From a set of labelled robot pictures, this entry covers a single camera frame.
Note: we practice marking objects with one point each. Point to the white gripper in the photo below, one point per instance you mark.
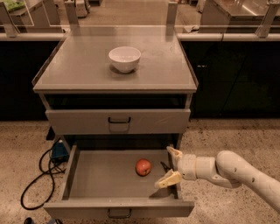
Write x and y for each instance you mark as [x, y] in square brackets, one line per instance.
[187, 166]

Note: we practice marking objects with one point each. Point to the red apple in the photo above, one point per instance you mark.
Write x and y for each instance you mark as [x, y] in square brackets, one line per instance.
[143, 167]

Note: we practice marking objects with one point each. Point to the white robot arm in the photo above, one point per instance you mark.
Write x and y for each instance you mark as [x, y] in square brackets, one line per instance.
[227, 169]

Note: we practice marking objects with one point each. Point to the closed grey top drawer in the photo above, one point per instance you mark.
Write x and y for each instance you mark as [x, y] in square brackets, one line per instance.
[95, 121]

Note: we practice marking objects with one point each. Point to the open grey middle drawer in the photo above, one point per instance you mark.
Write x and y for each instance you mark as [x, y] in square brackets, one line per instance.
[96, 180]

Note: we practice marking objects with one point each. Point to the grey drawer cabinet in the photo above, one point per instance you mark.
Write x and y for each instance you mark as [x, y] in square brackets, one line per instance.
[81, 76]

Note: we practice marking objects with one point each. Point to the blue power box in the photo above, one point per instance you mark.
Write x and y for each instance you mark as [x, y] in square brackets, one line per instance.
[59, 152]

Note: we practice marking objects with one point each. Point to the white ceramic bowl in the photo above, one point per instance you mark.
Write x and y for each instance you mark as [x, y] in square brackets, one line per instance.
[124, 58]

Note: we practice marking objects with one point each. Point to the steel background table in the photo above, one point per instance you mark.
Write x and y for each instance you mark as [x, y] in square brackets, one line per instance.
[232, 16]

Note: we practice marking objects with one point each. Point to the green object on table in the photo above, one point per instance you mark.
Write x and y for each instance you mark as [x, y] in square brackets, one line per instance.
[13, 5]

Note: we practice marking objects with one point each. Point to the black middle drawer handle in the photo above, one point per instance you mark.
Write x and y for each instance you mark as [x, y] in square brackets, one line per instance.
[119, 213]

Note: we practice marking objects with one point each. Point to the black drawer handle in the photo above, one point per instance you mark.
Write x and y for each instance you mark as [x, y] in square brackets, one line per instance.
[119, 213]
[119, 121]

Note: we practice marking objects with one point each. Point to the black top drawer handle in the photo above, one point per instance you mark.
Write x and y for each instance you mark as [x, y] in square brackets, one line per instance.
[119, 121]

